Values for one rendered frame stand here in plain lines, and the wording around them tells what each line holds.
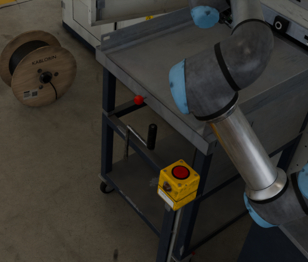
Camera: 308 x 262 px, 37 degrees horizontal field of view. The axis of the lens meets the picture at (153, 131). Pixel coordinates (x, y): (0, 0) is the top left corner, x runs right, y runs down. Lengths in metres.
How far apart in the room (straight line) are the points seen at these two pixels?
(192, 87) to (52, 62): 1.73
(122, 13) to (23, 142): 1.00
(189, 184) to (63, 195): 1.20
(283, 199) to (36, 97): 1.84
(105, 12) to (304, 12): 0.79
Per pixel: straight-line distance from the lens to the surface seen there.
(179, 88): 1.02
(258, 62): 1.01
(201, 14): 1.35
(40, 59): 2.63
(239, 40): 1.01
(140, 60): 1.72
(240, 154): 1.13
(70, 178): 2.41
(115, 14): 1.97
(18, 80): 2.64
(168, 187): 1.23
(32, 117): 2.75
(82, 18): 3.24
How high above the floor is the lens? 1.81
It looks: 43 degrees down
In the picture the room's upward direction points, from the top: 7 degrees clockwise
